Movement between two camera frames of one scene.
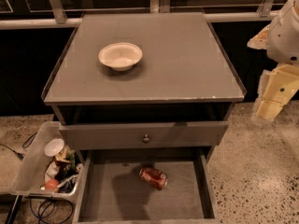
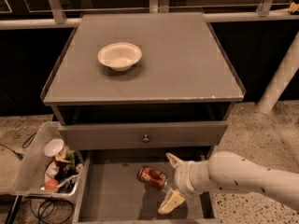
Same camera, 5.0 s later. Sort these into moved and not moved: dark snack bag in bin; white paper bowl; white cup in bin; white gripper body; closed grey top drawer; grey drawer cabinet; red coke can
Moved: white gripper body
Not moved: grey drawer cabinet; dark snack bag in bin; closed grey top drawer; white cup in bin; red coke can; white paper bowl
